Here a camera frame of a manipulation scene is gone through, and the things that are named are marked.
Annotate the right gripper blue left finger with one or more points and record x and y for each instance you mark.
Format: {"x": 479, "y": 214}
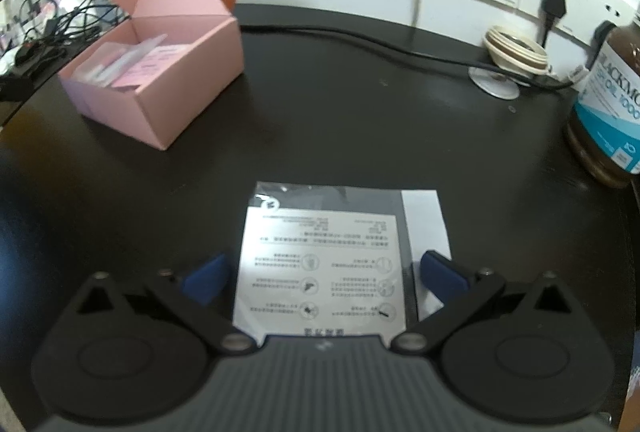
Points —
{"x": 208, "y": 281}

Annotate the brown fish oil bottle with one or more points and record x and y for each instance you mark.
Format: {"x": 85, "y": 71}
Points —
{"x": 603, "y": 127}

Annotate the black wall plug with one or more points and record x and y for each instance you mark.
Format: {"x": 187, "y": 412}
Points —
{"x": 550, "y": 12}

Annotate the pink cardboard box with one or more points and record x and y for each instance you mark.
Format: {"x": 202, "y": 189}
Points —
{"x": 157, "y": 113}

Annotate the pink paper card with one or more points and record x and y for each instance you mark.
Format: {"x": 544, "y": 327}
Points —
{"x": 151, "y": 66}

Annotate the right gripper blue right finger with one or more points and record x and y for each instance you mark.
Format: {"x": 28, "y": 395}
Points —
{"x": 445, "y": 279}

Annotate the frosted bag with white tube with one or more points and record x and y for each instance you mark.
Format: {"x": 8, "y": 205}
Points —
{"x": 111, "y": 60}

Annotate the silver desk grommet right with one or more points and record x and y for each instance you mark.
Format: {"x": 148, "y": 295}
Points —
{"x": 495, "y": 85}

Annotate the black box on desk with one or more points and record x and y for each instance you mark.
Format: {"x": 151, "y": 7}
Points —
{"x": 17, "y": 88}

